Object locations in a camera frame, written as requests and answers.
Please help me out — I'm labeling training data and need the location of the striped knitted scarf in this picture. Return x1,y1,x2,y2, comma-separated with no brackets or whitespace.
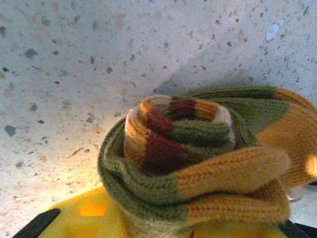
97,85,317,238

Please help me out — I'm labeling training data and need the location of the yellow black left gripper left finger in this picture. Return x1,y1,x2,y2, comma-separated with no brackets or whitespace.
12,185,131,238

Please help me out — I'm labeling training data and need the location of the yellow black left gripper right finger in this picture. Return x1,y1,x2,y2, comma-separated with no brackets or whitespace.
193,219,317,238

